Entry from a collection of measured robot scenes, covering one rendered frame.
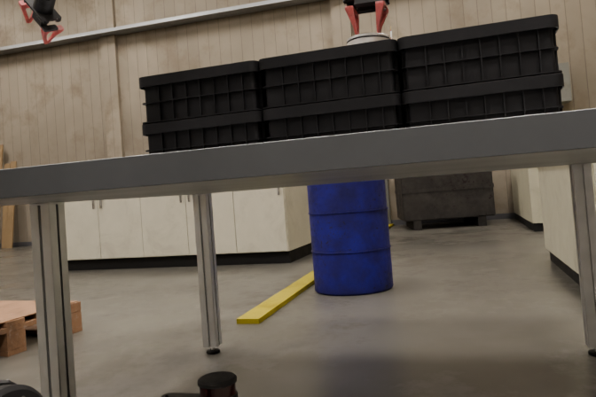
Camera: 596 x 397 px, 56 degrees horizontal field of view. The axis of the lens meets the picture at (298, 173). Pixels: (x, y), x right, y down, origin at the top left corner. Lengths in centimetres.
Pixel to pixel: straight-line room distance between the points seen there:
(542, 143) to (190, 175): 40
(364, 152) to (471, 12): 857
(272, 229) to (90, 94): 661
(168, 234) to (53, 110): 633
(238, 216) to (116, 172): 447
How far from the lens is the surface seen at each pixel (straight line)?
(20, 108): 1198
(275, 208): 506
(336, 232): 335
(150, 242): 567
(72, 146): 1118
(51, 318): 158
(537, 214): 668
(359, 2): 137
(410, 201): 762
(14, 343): 295
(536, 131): 63
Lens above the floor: 64
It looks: 2 degrees up
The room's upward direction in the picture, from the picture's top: 4 degrees counter-clockwise
